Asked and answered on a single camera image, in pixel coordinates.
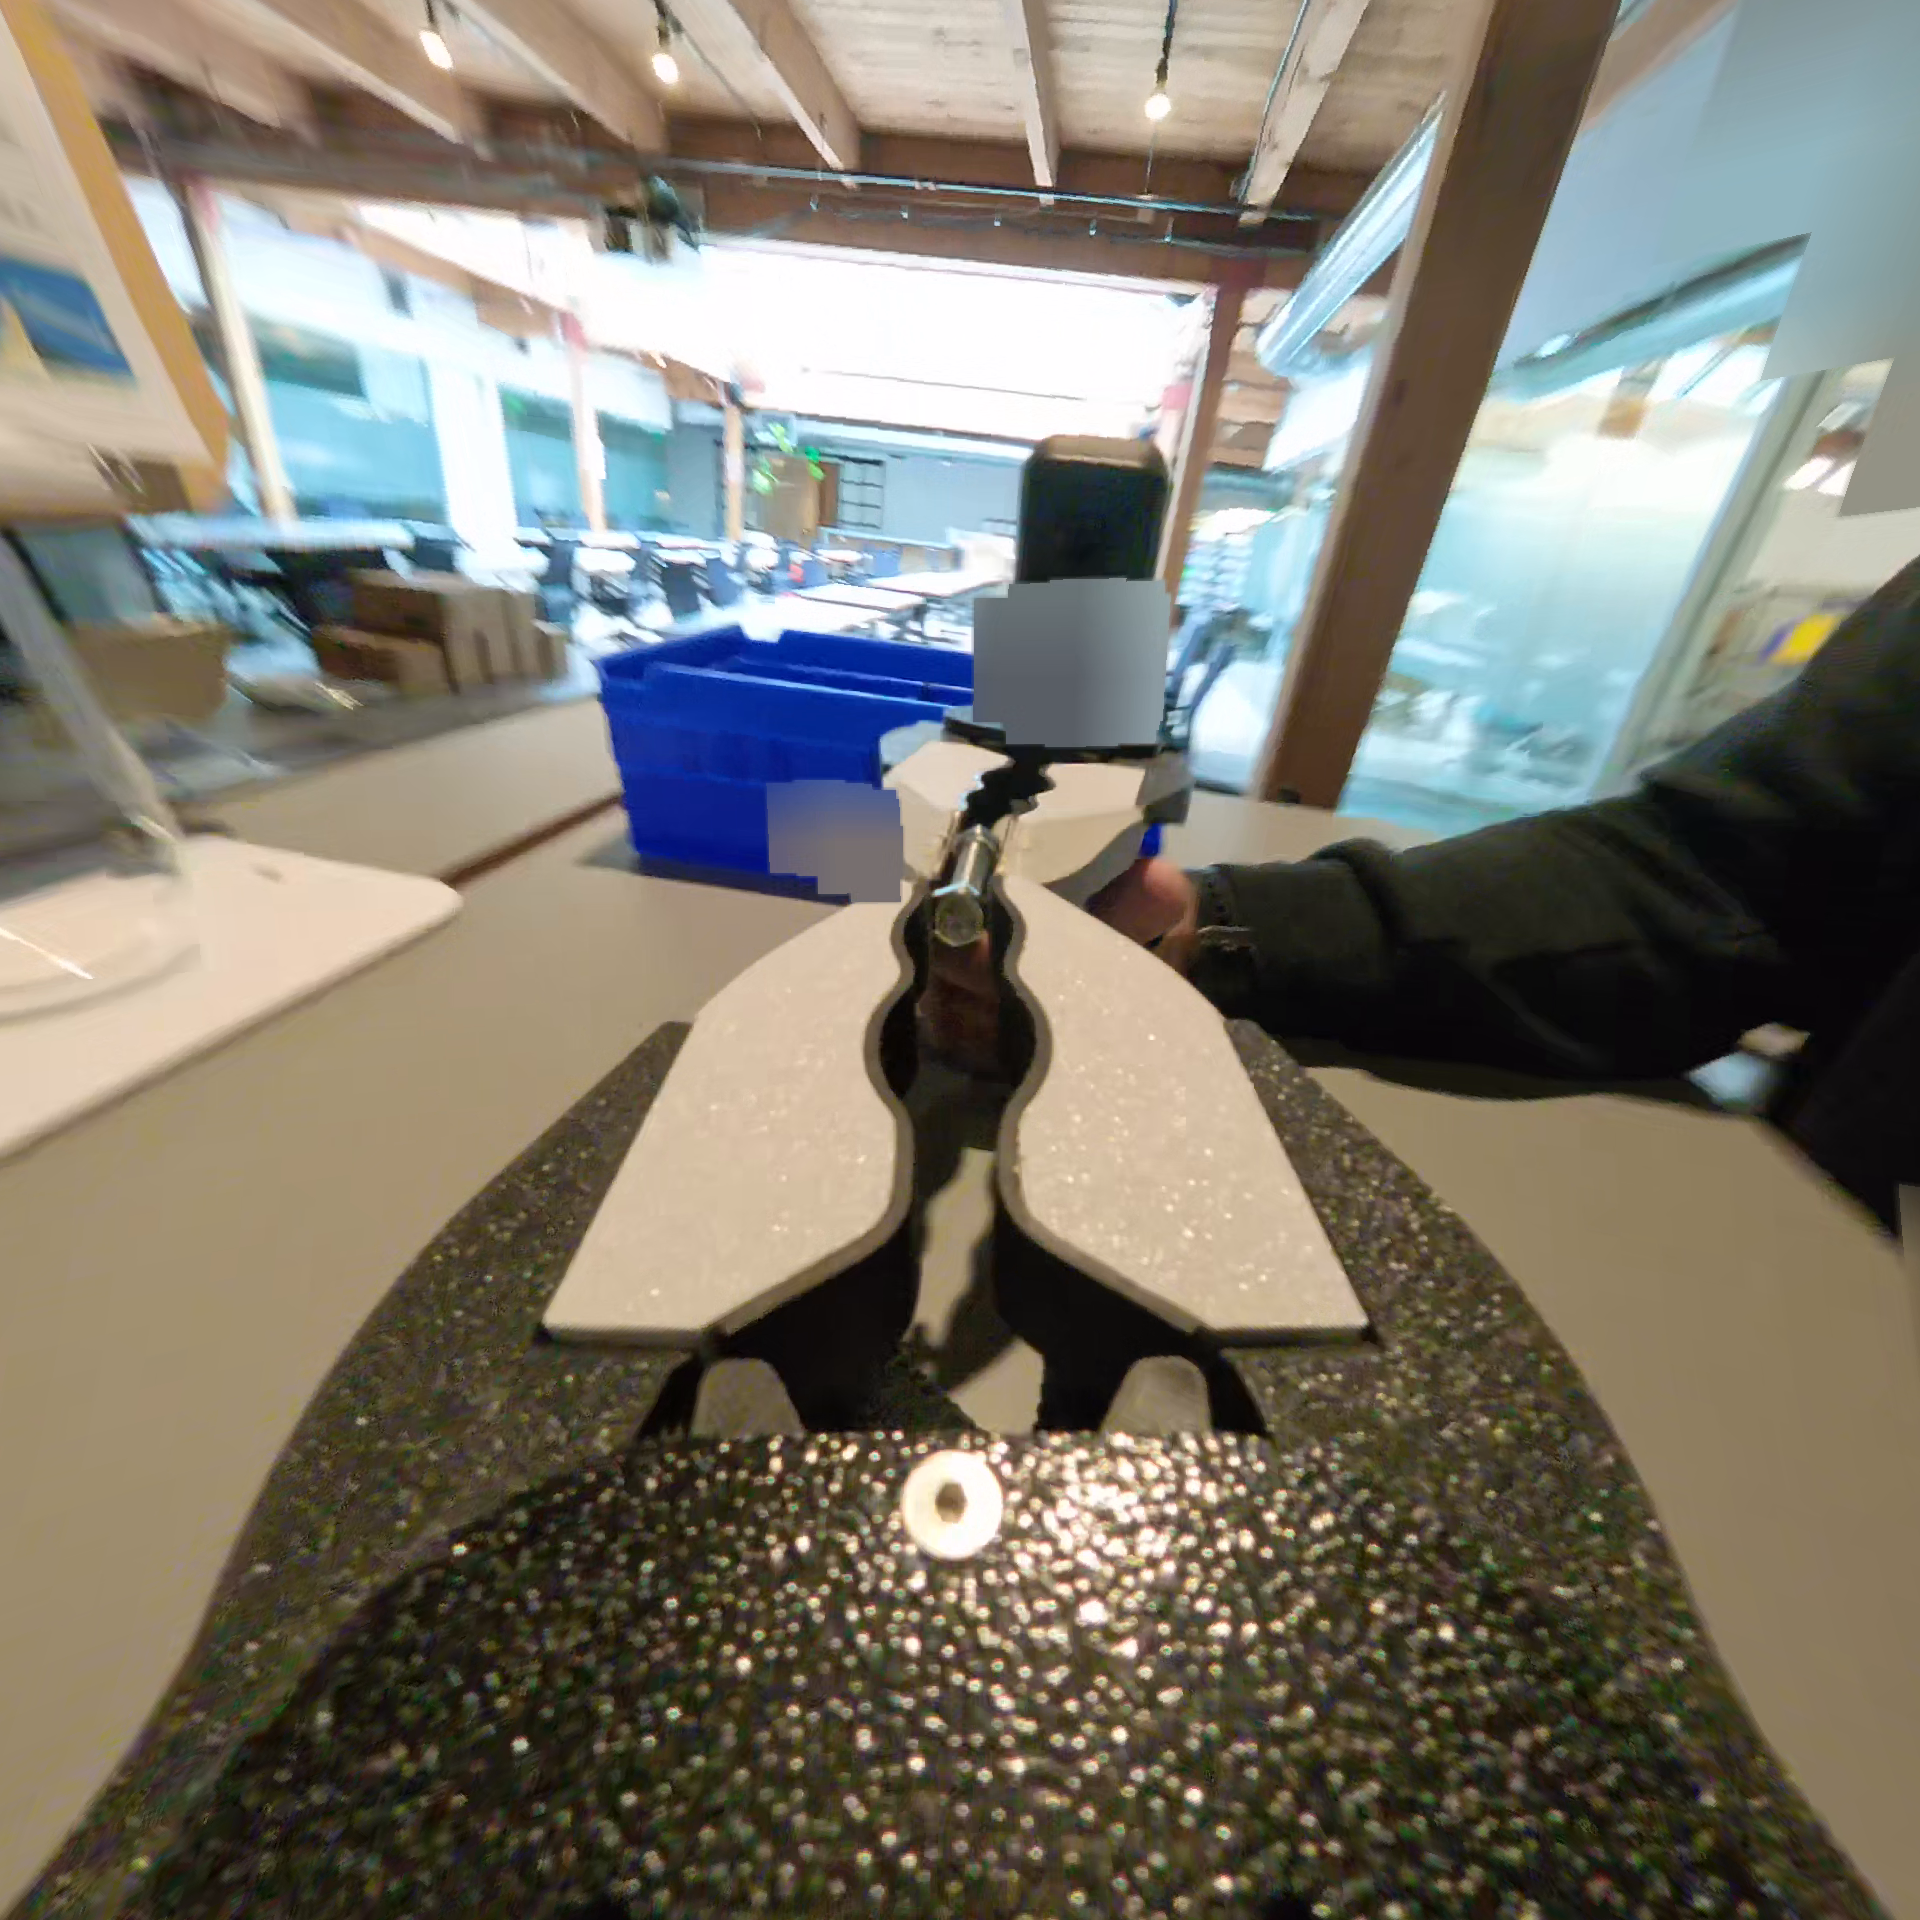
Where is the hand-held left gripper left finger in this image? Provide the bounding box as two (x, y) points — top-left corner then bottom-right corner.
(538, 881), (923, 1343)

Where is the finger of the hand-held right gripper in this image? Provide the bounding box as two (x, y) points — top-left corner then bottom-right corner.
(1001, 754), (1198, 908)
(898, 739), (1001, 905)

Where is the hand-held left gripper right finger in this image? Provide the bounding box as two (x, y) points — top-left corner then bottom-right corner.
(989, 873), (1372, 1343)

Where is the silver bolt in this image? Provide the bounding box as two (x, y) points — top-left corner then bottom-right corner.
(922, 802), (1035, 950)

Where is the blue plastic bin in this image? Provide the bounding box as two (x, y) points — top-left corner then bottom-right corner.
(598, 628), (979, 902)

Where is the person's right forearm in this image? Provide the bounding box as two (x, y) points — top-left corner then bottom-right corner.
(1198, 557), (1920, 1241)

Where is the person's right hand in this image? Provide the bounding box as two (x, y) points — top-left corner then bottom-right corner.
(919, 857), (1206, 1070)

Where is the wooden pillar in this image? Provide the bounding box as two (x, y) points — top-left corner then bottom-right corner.
(1255, 0), (1625, 813)

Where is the white rounded board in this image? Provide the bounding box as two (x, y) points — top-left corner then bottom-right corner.
(0, 833), (465, 1164)

